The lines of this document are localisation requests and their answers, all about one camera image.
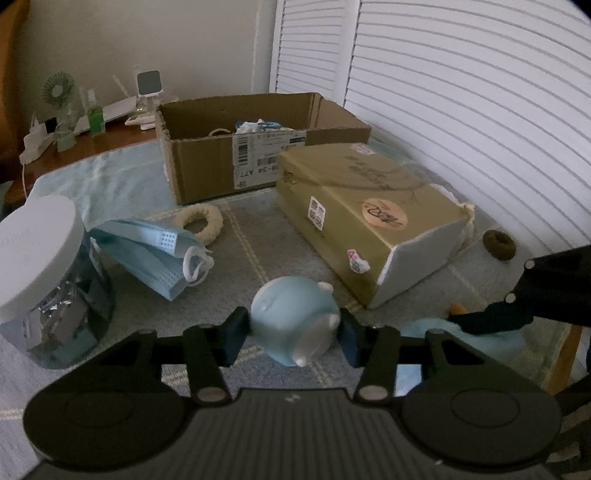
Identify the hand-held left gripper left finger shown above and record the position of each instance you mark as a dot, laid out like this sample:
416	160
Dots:
236	333

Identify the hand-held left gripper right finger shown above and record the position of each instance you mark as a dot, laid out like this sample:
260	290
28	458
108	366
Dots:
351	342

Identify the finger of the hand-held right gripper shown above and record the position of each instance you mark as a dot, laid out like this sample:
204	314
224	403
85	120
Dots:
545	286

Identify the light blue plush toy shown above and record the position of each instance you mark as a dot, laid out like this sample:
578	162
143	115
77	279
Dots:
288	316

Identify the light blue fluffy cloth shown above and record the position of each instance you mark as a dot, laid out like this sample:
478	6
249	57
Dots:
429	334

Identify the cream scrunchie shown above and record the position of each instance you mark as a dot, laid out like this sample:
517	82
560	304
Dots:
212	226

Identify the blue face masks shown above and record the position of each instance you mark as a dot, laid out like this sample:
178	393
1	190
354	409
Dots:
143	254

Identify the brown cardboard box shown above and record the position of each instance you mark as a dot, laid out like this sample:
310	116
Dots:
207	161

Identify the brown scrunchie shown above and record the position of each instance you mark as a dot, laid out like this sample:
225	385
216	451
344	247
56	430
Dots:
498	244

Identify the grey checked bedsheet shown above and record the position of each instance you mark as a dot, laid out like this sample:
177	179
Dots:
258	249

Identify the small orange object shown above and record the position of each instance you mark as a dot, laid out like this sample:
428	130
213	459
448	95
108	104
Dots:
458	308

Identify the tan tissue package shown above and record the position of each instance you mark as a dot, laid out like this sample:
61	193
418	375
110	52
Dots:
364	207

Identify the wide white louvered door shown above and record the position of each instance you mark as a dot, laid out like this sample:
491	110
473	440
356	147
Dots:
480	101

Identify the cream knitted item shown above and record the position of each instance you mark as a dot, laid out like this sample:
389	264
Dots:
220	132

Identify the clear jar with white lid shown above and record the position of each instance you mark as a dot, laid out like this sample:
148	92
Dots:
41	277

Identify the light blue blanket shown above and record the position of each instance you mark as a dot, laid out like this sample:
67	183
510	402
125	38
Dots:
101	180

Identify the white and blue patterned cloth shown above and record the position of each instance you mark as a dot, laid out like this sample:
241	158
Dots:
254	125

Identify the white remote control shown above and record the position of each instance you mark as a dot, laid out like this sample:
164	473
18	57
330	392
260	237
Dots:
141	122

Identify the wooden nightstand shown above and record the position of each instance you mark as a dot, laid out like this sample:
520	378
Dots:
92	143

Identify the green pump bottle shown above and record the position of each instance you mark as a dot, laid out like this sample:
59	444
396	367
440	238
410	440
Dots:
96	119

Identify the white power strip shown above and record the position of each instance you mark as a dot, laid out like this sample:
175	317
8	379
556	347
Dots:
34	141

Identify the narrow white louvered door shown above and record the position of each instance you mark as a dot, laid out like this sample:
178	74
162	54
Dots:
314	46

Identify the small green desk fan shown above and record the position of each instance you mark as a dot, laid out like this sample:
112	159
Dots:
59	90

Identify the wooden headboard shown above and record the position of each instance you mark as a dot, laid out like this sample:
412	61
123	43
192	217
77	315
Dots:
10	69

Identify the white security camera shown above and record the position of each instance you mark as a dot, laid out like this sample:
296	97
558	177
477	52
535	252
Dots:
147	85

